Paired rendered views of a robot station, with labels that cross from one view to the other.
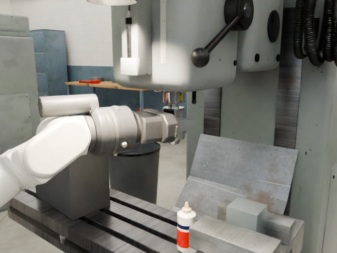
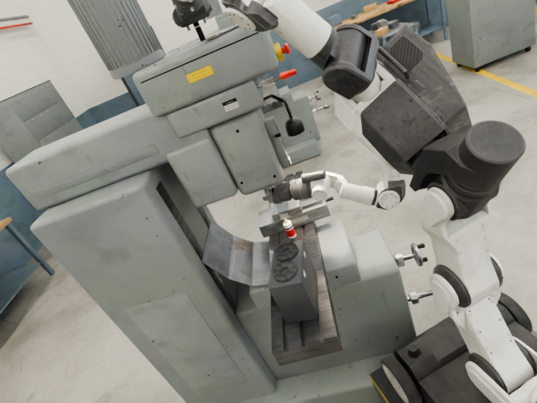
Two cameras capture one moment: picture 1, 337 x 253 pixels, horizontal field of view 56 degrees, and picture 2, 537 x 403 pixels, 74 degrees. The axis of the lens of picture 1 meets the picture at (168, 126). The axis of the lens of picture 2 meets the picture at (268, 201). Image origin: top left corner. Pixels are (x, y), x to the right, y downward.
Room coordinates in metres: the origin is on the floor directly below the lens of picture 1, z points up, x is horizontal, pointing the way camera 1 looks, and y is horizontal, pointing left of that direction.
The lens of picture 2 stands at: (1.28, 1.20, 1.96)
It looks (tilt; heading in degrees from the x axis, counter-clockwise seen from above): 29 degrees down; 244
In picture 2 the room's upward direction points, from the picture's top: 24 degrees counter-clockwise
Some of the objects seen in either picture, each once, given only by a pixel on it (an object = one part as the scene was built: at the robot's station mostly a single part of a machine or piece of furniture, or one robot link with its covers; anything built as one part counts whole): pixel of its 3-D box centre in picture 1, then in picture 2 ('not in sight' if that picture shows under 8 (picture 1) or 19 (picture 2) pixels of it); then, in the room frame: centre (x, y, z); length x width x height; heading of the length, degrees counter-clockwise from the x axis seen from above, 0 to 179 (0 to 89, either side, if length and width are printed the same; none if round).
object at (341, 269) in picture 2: not in sight; (301, 262); (0.65, -0.01, 0.82); 0.50 x 0.35 x 0.12; 142
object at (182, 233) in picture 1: (186, 225); (288, 227); (0.62, -0.04, 1.01); 0.04 x 0.04 x 0.11
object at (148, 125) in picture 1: (135, 128); (290, 191); (0.60, 0.07, 1.23); 0.13 x 0.12 x 0.10; 33
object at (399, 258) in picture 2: not in sight; (409, 257); (0.26, 0.30, 0.66); 0.16 x 0.12 x 0.12; 142
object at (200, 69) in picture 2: not in sight; (208, 64); (0.66, -0.02, 1.81); 0.47 x 0.26 x 0.16; 142
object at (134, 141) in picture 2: not in sight; (116, 148); (1.04, -0.32, 1.66); 0.80 x 0.23 x 0.20; 142
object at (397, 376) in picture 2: not in sight; (399, 381); (0.74, 0.54, 0.50); 0.20 x 0.05 x 0.20; 71
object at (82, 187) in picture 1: (69, 168); (294, 279); (0.86, 0.28, 1.06); 0.22 x 0.12 x 0.20; 46
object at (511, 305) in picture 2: not in sight; (506, 314); (0.24, 0.71, 0.50); 0.20 x 0.05 x 0.20; 71
